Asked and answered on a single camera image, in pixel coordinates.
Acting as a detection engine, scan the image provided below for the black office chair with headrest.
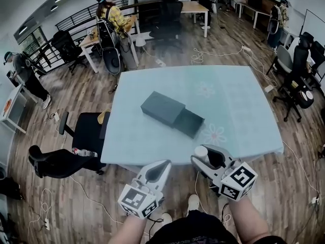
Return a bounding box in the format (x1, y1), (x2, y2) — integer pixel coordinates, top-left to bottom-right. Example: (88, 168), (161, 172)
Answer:
(272, 32), (315, 123)

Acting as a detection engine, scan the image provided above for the person's left forearm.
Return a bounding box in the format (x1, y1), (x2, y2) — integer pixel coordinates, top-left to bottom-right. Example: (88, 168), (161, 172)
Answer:
(107, 212), (147, 244)

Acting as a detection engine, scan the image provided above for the dark grey drawer box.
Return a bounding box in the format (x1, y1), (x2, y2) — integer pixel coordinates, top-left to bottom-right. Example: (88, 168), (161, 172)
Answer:
(140, 90), (205, 139)

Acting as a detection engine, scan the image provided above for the grey office chair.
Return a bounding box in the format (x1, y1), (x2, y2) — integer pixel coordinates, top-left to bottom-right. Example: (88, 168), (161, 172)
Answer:
(266, 44), (294, 84)

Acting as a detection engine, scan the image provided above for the wooden desk with white legs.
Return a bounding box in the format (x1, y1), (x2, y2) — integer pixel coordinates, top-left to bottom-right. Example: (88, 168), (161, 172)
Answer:
(180, 1), (210, 38)
(78, 14), (141, 74)

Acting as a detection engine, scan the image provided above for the person's right forearm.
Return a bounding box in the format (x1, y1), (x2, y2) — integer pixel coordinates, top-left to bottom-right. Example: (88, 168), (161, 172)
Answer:
(229, 196), (270, 244)

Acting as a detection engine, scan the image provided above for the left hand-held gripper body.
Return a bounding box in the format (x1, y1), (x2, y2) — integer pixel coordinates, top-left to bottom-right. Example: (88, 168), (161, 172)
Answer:
(117, 177), (165, 220)

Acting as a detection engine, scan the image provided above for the yellow cloth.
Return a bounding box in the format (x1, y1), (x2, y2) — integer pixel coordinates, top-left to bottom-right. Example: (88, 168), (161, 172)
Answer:
(97, 108), (112, 125)

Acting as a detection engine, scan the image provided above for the black mesh office chair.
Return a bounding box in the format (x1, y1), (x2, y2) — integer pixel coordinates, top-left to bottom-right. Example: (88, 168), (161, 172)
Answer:
(149, 0), (184, 53)

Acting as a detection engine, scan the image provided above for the white floor cable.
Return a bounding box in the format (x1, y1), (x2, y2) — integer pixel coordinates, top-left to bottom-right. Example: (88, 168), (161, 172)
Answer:
(190, 45), (252, 66)
(69, 175), (125, 224)
(27, 188), (52, 229)

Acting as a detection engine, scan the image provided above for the person's white right shoe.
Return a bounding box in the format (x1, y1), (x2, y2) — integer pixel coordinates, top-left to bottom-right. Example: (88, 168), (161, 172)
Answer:
(187, 194), (200, 217)

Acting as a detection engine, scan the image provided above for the small white cylinder item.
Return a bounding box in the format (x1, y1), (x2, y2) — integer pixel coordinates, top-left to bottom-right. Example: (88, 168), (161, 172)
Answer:
(194, 146), (209, 162)

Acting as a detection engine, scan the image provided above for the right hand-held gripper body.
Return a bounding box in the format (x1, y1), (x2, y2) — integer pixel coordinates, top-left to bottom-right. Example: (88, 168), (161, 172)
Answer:
(209, 157), (258, 202)

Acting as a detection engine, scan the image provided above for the black office chair with armrests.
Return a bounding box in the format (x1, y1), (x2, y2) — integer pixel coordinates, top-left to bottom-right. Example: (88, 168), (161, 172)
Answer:
(28, 111), (111, 179)

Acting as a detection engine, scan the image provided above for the black monitor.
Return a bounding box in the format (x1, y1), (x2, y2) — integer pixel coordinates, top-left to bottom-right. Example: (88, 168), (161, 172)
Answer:
(247, 0), (264, 10)

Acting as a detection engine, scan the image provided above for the whiteboard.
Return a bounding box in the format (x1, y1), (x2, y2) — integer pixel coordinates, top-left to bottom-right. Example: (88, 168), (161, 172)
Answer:
(299, 8), (325, 43)

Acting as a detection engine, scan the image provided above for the clear plastic water bottle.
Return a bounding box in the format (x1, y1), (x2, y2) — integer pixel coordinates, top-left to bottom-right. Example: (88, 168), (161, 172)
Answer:
(72, 147), (99, 158)

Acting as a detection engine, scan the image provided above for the black metal railing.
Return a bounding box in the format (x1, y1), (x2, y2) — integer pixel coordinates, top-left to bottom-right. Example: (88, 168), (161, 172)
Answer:
(13, 0), (161, 74)

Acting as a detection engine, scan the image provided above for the person's black shirt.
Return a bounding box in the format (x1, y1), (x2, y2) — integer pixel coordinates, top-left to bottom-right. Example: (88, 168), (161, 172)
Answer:
(145, 216), (240, 244)

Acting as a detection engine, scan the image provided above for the light blue flowered tablecloth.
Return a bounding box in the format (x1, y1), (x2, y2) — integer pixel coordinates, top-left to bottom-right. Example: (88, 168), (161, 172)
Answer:
(100, 65), (284, 166)

